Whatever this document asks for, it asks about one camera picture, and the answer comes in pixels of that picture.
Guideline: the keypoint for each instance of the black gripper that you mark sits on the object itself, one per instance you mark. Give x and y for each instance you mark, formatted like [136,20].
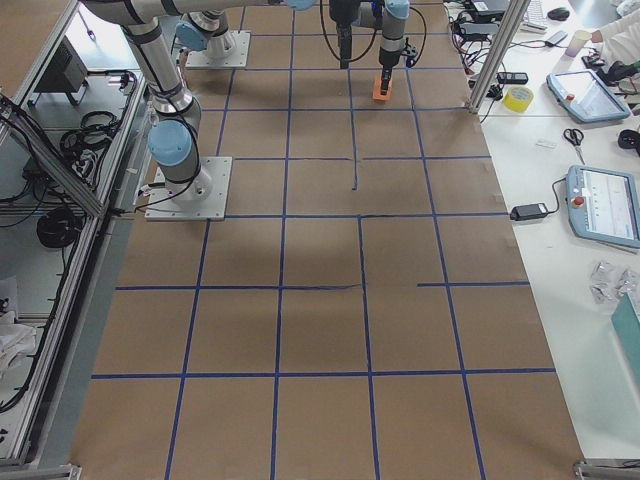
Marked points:
[387,56]
[342,20]

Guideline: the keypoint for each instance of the orange foam cube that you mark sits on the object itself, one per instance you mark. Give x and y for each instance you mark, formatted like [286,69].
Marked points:
[382,89]

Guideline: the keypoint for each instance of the black remote device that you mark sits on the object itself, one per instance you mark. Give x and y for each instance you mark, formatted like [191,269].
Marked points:
[512,78]

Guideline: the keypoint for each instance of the yellow tape roll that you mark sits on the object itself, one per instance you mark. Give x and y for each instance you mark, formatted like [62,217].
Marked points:
[518,98]

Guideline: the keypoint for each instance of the upper teach pendant tablet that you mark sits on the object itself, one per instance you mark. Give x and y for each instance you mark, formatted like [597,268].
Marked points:
[586,97]

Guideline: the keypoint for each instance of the teach pendant tablet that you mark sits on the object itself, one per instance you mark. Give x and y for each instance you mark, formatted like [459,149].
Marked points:
[586,97]
[603,205]

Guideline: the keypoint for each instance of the translucent plastic cup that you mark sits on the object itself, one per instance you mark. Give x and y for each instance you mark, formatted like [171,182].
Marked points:
[578,41]

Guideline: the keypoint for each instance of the black scissors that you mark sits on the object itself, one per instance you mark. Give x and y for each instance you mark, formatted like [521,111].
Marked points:
[575,137]

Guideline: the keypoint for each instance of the black power adapter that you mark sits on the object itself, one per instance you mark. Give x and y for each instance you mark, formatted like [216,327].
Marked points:
[528,212]

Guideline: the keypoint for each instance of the lower teach pendant tablet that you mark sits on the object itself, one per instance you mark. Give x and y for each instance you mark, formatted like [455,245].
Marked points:
[603,205]

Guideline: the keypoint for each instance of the black electronics box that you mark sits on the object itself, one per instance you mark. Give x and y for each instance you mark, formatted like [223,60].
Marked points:
[65,73]

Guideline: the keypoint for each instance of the plastic bags of screws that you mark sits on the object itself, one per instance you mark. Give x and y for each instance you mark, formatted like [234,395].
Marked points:
[609,283]

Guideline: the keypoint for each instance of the teal box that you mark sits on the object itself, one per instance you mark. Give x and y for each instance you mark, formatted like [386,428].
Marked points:
[625,321]

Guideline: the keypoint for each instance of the aluminium frame post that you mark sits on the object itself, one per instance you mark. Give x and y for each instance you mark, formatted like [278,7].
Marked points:
[507,30]

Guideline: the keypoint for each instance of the aluminium frame rail left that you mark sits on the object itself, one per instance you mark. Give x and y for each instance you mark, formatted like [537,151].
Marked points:
[46,280]

